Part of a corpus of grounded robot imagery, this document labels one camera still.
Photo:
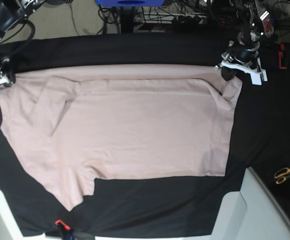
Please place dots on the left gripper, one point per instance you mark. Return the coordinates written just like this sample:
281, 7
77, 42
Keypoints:
244, 58

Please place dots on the pink T-shirt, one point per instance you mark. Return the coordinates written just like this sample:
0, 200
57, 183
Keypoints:
71, 126

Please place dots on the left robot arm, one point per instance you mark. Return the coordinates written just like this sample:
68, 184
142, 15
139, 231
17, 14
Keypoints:
257, 24

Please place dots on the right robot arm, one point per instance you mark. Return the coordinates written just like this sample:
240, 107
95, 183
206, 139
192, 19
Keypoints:
12, 13

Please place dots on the black power strip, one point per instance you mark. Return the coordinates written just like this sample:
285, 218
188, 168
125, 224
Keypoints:
223, 21

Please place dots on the red black clamp right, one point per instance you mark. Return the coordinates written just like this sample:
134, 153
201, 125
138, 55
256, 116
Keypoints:
283, 56

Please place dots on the black table cloth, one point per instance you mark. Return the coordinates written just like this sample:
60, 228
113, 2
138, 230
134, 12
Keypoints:
159, 208

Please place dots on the white power strip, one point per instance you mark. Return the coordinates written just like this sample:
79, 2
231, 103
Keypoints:
146, 18

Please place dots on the blue box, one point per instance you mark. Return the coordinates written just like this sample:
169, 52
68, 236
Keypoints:
130, 3

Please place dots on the red clamp bottom edge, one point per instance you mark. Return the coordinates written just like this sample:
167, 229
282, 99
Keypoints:
62, 225

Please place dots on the orange handled scissors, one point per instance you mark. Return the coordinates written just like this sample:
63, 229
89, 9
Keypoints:
282, 175

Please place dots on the black table leg post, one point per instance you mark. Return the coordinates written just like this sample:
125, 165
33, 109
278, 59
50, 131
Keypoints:
126, 15

